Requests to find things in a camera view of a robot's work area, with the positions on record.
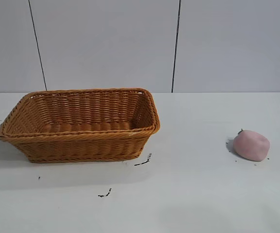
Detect brown woven wicker basket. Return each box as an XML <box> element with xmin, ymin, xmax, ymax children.
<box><xmin>0</xmin><ymin>87</ymin><xmax>161</xmax><ymax>164</ymax></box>

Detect pink round bun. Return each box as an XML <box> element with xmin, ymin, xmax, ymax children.
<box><xmin>232</xmin><ymin>128</ymin><xmax>270</xmax><ymax>163</ymax></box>

